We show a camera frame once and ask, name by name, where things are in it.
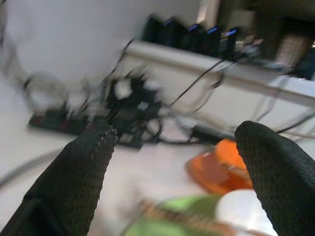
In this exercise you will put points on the black power strip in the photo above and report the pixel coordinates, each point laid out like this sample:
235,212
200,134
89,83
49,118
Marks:
61,121

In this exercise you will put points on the orange plate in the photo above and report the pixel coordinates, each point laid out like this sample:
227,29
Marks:
211,189

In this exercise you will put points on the patterned wooden chopstick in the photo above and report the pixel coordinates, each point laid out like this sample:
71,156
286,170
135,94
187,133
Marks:
177,213
182,220

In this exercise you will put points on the small flat black adapter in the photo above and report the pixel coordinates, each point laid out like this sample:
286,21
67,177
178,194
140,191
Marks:
211,132

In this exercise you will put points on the white ceramic bowl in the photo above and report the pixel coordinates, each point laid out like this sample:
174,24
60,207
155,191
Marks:
236,211

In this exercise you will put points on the green plate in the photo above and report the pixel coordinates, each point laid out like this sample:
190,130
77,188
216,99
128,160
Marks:
147,228

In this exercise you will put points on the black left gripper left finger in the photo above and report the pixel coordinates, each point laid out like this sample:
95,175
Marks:
69,184

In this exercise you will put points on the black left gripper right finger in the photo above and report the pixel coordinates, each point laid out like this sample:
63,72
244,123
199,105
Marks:
283,177

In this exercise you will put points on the large black power adapter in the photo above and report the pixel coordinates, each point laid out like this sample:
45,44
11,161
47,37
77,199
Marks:
133,93

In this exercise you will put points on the white window ledge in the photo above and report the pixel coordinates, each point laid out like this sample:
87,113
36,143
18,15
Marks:
184,64

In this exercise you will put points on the orange bowl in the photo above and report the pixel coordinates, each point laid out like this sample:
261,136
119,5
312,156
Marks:
226,152

